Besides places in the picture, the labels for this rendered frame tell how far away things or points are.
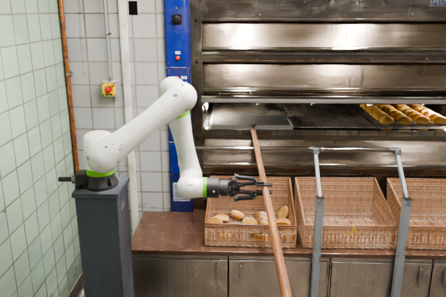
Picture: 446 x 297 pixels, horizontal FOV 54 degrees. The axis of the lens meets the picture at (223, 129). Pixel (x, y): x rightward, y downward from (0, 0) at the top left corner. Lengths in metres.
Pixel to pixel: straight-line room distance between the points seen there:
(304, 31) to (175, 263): 1.65
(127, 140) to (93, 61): 1.30
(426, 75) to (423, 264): 1.17
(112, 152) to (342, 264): 1.60
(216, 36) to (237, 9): 0.21
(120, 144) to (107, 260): 0.60
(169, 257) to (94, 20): 1.56
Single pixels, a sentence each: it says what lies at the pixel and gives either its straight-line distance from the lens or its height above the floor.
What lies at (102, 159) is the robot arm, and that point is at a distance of 1.78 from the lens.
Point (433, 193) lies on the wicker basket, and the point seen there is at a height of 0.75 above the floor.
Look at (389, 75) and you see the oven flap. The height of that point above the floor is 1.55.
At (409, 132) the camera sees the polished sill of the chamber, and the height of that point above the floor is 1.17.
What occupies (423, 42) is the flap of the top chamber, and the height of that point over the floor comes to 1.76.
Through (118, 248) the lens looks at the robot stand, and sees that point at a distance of 2.08.
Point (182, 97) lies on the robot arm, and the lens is 1.78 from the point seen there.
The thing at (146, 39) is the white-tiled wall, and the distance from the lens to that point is 2.91.
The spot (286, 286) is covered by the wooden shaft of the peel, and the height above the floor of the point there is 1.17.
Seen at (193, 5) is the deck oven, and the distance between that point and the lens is 2.86.
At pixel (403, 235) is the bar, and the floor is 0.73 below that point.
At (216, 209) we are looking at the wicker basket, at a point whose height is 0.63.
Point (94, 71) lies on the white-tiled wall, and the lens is 3.02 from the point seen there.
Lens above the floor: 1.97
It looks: 16 degrees down
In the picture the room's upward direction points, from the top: straight up
